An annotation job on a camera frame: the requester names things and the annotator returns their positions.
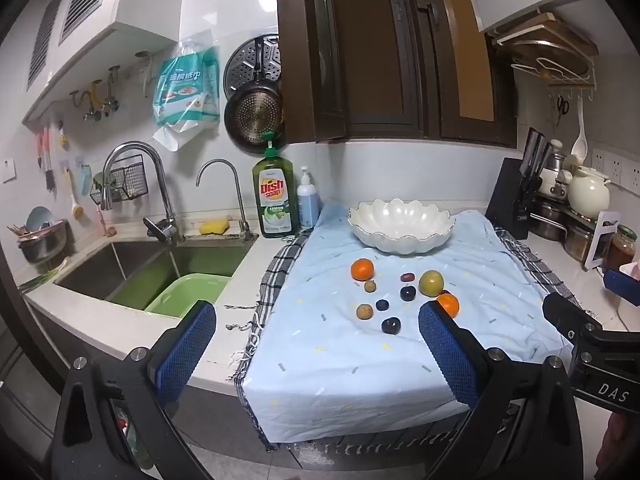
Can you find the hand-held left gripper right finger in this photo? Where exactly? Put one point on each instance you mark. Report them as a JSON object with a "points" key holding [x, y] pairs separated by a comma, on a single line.
{"points": [[450, 355]]}

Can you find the steel pot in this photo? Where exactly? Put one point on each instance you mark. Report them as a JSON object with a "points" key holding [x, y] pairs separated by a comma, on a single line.
{"points": [[549, 221]]}

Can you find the black white checkered cloth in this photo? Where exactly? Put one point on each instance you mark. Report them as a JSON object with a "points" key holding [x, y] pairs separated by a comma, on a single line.
{"points": [[274, 270]]}

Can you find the white plastic stand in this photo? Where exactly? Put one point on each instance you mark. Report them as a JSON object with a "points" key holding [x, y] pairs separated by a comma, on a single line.
{"points": [[597, 255]]}

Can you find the red grape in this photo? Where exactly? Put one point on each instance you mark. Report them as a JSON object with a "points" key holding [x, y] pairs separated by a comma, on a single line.
{"points": [[408, 277]]}

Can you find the green round fruit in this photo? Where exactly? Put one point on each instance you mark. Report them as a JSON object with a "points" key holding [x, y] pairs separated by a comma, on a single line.
{"points": [[431, 282]]}

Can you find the white scalloped bowl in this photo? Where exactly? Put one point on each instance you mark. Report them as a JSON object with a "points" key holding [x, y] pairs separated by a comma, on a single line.
{"points": [[401, 225]]}

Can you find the small dark blue grape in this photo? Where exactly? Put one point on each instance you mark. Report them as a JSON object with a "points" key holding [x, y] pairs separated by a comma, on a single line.
{"points": [[382, 305]]}

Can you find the yellow sponge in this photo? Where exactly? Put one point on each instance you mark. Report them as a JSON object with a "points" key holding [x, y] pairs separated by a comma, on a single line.
{"points": [[215, 226]]}

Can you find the paper towel pack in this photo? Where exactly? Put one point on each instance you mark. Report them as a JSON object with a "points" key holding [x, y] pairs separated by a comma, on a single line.
{"points": [[186, 87]]}

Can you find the round perforated steamer plate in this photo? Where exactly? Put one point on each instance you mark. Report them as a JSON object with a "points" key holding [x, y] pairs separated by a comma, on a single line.
{"points": [[242, 60]]}

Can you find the steel container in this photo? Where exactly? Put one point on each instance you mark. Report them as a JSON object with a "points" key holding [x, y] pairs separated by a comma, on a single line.
{"points": [[577, 244]]}

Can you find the white ladle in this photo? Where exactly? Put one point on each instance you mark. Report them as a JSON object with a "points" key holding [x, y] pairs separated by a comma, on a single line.
{"points": [[579, 142]]}

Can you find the black knife block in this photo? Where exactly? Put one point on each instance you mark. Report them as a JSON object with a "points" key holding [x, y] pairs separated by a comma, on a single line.
{"points": [[510, 200]]}

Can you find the person's right hand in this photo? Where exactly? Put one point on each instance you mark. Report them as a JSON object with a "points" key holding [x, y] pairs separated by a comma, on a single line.
{"points": [[620, 435]]}

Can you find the large dark purple plum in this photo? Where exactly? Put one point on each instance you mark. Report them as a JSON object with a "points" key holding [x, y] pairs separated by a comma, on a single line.
{"points": [[391, 325]]}

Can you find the metal pipe valves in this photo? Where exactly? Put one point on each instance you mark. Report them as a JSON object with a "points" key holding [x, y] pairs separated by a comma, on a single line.
{"points": [[95, 102]]}

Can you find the white teapot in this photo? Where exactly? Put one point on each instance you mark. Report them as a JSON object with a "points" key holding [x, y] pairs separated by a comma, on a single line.
{"points": [[589, 192]]}

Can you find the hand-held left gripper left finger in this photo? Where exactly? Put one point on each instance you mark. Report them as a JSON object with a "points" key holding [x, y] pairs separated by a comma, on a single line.
{"points": [[185, 355]]}

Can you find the green dish soap bottle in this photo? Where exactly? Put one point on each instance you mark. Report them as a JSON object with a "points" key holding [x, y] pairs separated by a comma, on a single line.
{"points": [[274, 195]]}

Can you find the light blue patterned cloth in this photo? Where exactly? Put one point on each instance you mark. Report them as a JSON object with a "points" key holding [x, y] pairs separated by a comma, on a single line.
{"points": [[345, 370]]}

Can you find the small brown longan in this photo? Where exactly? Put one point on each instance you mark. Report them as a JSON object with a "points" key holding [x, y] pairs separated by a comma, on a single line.
{"points": [[370, 286]]}

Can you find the large brown longan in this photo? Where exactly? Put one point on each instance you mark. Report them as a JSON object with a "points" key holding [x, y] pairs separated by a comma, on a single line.
{"points": [[364, 311]]}

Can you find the steel colander with dishes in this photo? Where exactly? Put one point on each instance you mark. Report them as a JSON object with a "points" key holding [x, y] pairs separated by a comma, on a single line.
{"points": [[42, 242]]}

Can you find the hanging cleaning brushes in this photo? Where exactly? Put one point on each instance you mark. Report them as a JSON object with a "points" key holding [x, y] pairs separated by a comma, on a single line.
{"points": [[47, 155]]}

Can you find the tall steel faucet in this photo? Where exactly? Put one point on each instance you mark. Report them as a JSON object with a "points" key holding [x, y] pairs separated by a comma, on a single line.
{"points": [[162, 185]]}

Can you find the dark brown window frame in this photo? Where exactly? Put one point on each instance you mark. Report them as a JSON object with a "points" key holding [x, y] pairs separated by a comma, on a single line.
{"points": [[395, 50]]}

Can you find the green plastic basin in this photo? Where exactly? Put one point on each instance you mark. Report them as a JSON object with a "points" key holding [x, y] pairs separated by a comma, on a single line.
{"points": [[187, 295]]}

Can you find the blue pump soap bottle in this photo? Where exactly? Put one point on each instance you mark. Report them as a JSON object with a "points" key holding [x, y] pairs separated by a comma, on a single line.
{"points": [[308, 202]]}

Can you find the glass jar red contents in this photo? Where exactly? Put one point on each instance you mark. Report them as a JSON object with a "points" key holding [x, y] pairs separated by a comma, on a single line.
{"points": [[620, 250]]}

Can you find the black frying pan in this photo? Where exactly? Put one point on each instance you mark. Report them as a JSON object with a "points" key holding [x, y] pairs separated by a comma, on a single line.
{"points": [[255, 115]]}

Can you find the wooden cutting boards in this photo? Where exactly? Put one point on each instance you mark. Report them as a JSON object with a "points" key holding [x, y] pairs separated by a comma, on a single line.
{"points": [[545, 42]]}

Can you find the orange tangerine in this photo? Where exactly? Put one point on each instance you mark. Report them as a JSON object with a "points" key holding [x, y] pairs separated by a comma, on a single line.
{"points": [[449, 304], [362, 269]]}

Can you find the white light switch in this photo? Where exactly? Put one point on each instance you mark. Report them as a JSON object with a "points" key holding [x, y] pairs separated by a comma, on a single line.
{"points": [[7, 170]]}

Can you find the white louvered wall cabinet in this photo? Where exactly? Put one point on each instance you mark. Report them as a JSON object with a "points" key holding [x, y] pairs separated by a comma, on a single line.
{"points": [[75, 20]]}

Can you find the white wall outlets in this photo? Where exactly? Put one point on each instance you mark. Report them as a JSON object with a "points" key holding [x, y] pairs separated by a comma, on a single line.
{"points": [[612, 165]]}

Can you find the small steel faucet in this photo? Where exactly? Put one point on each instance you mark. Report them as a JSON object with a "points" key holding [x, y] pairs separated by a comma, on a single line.
{"points": [[239, 195]]}

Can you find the steel sink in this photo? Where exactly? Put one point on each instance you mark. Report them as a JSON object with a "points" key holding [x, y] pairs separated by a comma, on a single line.
{"points": [[135, 265]]}

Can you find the black scissors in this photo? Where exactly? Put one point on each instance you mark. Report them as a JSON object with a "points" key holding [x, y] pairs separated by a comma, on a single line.
{"points": [[562, 106]]}

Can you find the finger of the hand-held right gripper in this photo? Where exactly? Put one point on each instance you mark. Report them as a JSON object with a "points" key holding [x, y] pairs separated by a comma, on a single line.
{"points": [[560, 310], [622, 287]]}

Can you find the dark purple grape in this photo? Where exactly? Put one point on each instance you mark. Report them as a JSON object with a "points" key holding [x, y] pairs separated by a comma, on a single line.
{"points": [[408, 293]]}

